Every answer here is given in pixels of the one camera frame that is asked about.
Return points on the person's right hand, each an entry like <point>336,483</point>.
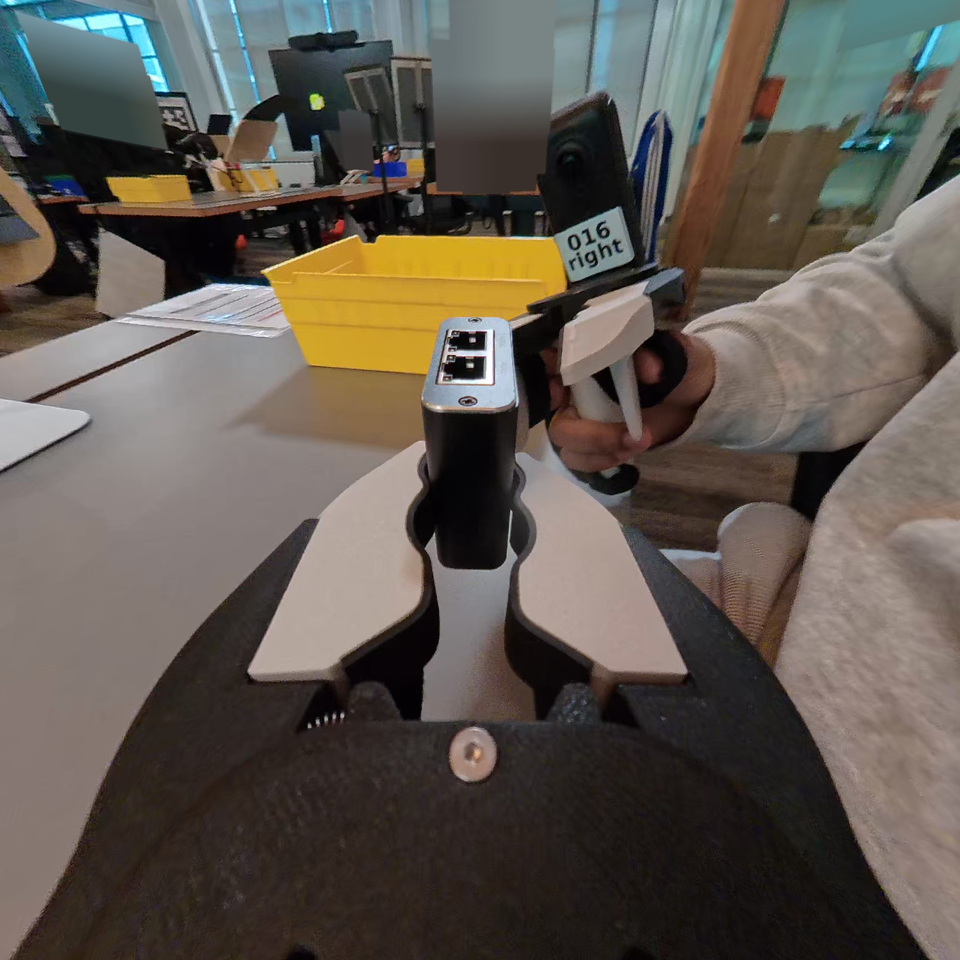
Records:
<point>592,446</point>

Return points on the small yellow bin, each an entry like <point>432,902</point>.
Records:
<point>150,187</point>

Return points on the fiducial marker sign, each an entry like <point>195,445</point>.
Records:
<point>176,114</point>

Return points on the long wooden desk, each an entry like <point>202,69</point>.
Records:
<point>225,201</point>

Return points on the person's grey hoodie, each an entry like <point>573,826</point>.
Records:
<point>885,637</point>

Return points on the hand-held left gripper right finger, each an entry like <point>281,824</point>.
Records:
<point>600,600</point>

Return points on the black network adapter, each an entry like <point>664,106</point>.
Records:
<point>469,487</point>

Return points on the white paper sheet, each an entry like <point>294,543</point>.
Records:
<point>210,307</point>

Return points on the wooden post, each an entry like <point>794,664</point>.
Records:
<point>720,150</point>

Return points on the black monitor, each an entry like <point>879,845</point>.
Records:
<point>330,90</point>

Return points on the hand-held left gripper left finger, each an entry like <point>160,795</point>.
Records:
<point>352,577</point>

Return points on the white screen stand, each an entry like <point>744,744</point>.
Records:
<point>37,431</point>

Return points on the cardboard box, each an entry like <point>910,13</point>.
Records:
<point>251,139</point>

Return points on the grey desk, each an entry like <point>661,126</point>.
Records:
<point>187,487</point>

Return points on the blue white striped object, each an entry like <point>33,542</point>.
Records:
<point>651,187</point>

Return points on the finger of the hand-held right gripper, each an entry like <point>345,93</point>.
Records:
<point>607,330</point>
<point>536,401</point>

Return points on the yellow plastic bin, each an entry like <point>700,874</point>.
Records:
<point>360,315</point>

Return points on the person's right forearm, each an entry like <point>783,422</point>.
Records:
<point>810,337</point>

